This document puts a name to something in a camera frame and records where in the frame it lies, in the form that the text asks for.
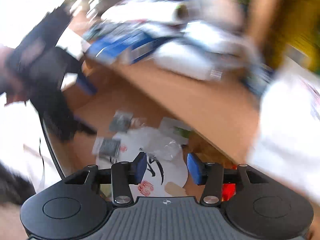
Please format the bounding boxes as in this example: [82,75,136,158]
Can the dark sleeved left forearm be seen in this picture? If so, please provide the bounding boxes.
[0,163,36,206]

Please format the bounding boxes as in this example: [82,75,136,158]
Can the red packaging box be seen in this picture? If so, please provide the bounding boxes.
[222,164,237,202]

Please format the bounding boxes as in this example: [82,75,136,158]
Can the grey sachet packet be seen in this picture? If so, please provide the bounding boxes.
[109,111,133,133]

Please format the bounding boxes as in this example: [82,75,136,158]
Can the blue white small box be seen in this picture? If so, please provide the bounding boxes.
[86,30,161,66]

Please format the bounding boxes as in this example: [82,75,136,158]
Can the plastic wrap roll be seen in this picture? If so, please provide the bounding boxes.
[101,1,189,25]

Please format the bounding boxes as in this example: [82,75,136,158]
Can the white wrapped packet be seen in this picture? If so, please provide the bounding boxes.
[153,41,222,81]

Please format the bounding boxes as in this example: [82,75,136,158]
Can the white plastic bag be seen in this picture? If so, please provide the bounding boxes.
[247,73,319,203]

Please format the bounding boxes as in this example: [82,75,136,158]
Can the clear plastic wrapper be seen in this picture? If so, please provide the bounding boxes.
[134,127,183,161]

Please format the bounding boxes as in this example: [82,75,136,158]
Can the wooden shelf cabinet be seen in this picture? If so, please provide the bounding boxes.
[67,0,320,165]

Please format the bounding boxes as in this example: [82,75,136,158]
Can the white calligraphy paper fan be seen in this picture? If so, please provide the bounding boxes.
[96,129,188,198]

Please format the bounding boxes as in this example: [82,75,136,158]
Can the yellow snack bag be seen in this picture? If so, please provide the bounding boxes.
[264,0,319,74]

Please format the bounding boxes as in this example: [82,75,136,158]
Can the white green sachet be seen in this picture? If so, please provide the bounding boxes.
[158,117,193,145]

